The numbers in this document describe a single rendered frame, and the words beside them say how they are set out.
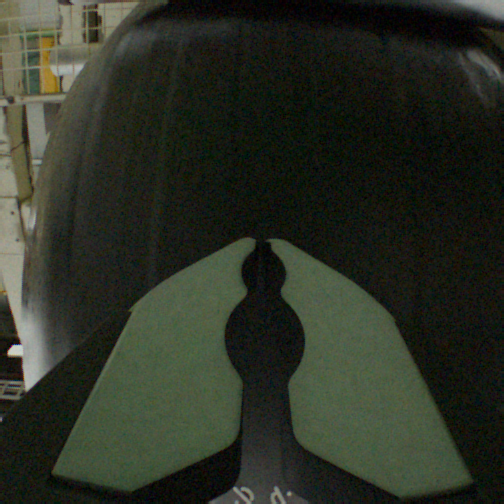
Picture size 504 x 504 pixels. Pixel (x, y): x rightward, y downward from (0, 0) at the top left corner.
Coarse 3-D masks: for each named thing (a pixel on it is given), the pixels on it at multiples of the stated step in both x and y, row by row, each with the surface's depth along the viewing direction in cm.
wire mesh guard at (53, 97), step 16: (16, 0) 57; (32, 16) 58; (32, 32) 59; (48, 32) 59; (48, 48) 60; (64, 48) 61; (64, 64) 62; (80, 64) 62; (0, 96) 63; (16, 96) 63; (32, 96) 63; (48, 96) 63; (64, 96) 63
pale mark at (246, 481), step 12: (240, 480) 14; (252, 480) 14; (264, 480) 14; (276, 480) 14; (228, 492) 14; (240, 492) 14; (252, 492) 14; (264, 492) 14; (276, 492) 14; (288, 492) 14
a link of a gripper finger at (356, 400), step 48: (288, 288) 9; (336, 288) 9; (288, 336) 9; (336, 336) 8; (384, 336) 8; (288, 384) 7; (336, 384) 7; (384, 384) 7; (288, 432) 6; (336, 432) 6; (384, 432) 6; (432, 432) 6; (288, 480) 6; (336, 480) 6; (384, 480) 5; (432, 480) 5
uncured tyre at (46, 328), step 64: (192, 0) 19; (128, 64) 16; (192, 64) 16; (256, 64) 16; (320, 64) 16; (384, 64) 16; (448, 64) 16; (64, 128) 17; (128, 128) 15; (192, 128) 15; (256, 128) 15; (320, 128) 15; (384, 128) 15; (448, 128) 15; (64, 192) 15; (128, 192) 14; (192, 192) 14; (256, 192) 14; (320, 192) 14; (384, 192) 14; (448, 192) 14; (64, 256) 14; (128, 256) 14; (192, 256) 14; (320, 256) 14; (384, 256) 14; (448, 256) 14; (64, 320) 14; (256, 320) 13; (448, 320) 13; (256, 384) 13; (256, 448) 14
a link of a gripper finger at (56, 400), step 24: (120, 312) 8; (96, 336) 8; (72, 360) 7; (96, 360) 7; (48, 384) 6; (72, 384) 6; (24, 408) 6; (48, 408) 6; (72, 408) 6; (0, 432) 5; (24, 432) 6; (48, 432) 6; (0, 456) 5; (24, 456) 5; (48, 456) 5; (0, 480) 5; (24, 480) 5; (48, 480) 5
